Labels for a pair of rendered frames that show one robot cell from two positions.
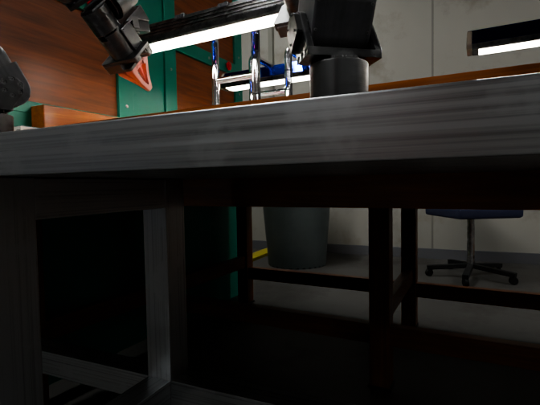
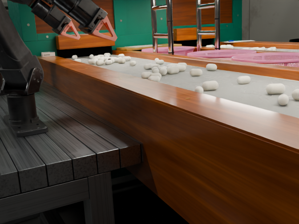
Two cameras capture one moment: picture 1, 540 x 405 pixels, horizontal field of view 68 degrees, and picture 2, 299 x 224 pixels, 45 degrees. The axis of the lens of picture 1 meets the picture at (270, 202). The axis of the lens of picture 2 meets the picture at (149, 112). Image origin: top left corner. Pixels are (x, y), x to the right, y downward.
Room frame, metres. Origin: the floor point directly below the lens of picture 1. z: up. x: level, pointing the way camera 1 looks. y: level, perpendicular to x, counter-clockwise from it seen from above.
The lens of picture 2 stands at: (-0.05, -0.83, 0.89)
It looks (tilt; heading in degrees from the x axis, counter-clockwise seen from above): 13 degrees down; 38
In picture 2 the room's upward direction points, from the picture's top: 3 degrees counter-clockwise
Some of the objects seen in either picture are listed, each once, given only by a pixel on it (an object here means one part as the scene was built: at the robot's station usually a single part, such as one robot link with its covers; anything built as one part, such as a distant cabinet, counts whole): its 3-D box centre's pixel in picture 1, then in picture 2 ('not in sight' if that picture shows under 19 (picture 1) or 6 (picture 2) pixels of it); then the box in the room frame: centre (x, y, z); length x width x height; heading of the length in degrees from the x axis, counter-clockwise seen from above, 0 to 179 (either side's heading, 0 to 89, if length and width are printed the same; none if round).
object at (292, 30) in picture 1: (332, 40); (20, 81); (0.44, -0.07, 0.77); 0.09 x 0.06 x 0.06; 102
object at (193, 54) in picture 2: not in sight; (221, 64); (1.27, -0.19, 0.72); 0.27 x 0.27 x 0.10
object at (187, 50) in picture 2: not in sight; (168, 58); (1.47, 0.20, 0.72); 0.27 x 0.27 x 0.10
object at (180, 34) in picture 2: not in sight; (195, 33); (1.90, 0.29, 0.83); 0.30 x 0.06 x 0.07; 152
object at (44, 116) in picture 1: (82, 123); (86, 40); (1.30, 0.60, 0.83); 0.30 x 0.06 x 0.07; 152
